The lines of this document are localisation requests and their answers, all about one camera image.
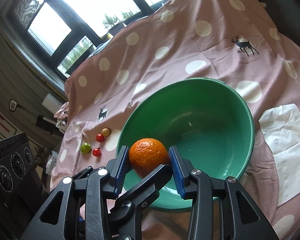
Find red cherry tomato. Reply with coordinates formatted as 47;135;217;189
96;133;106;142
92;147;102;157

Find green plastic bowl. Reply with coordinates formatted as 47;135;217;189
116;77;256;211

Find black trigger lever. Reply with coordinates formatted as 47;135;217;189
109;164;172;239

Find tan round fruit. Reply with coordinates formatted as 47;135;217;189
101;128;111;137

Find black camera box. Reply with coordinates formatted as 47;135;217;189
0;133;42;202

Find black desk lamp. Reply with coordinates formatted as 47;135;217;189
8;99;63;133

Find black window frame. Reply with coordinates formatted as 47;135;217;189
7;0;169;80

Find white paper napkin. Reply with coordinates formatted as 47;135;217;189
259;103;300;206

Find green round fruit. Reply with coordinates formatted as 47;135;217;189
81;142;91;154

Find pink crumpled clothes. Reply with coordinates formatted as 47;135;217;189
54;102;69;134

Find pink polka dot cloth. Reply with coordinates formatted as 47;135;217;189
50;0;300;239

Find orange mandarin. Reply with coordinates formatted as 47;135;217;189
129;138;170;178

